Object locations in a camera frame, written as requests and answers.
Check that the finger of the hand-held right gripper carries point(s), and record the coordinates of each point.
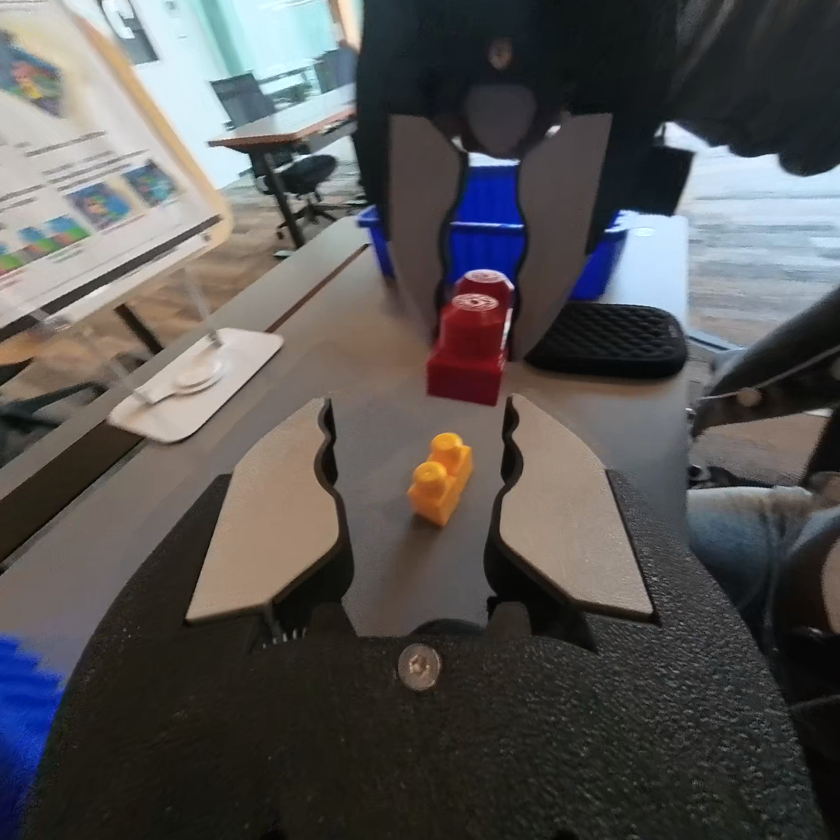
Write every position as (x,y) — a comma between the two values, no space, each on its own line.
(420,210)
(558,210)

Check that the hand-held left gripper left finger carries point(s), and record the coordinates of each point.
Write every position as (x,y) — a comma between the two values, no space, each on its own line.
(269,525)

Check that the wooden office desk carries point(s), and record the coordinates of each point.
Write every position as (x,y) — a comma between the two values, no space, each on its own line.
(282,129)

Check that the blue plastic bin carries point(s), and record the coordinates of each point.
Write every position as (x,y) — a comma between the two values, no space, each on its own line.
(486,223)
(20,722)

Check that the black textured wrist rest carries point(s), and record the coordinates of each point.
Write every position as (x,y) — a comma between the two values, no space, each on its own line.
(610,341)

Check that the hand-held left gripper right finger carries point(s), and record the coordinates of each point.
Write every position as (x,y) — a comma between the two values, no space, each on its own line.
(571,525)

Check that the printed instruction sheet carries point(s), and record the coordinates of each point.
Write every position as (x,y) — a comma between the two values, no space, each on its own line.
(79,171)

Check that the red two-stud building block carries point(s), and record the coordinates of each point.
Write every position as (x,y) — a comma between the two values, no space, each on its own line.
(466,355)

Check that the person's leg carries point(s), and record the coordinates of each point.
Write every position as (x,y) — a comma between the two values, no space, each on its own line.
(748,538)

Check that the instruction sheet on stand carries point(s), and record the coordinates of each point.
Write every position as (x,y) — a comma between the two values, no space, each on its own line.
(217,217)

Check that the black office chair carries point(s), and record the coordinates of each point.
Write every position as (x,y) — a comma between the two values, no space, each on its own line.
(775,368)
(302,171)

